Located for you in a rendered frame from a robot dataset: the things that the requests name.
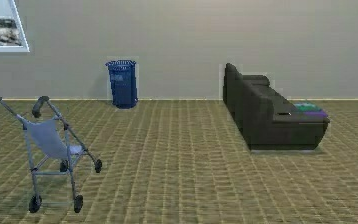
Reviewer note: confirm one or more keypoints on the blue mesh bin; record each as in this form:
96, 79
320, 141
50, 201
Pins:
122, 83

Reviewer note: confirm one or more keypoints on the dark grey sofa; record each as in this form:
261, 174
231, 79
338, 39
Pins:
263, 116

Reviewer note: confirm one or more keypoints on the grey baby stroller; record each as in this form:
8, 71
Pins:
48, 140

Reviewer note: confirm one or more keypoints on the purple book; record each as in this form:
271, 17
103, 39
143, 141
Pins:
315, 114

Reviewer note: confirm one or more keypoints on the white framed window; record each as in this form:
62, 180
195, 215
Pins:
3, 30

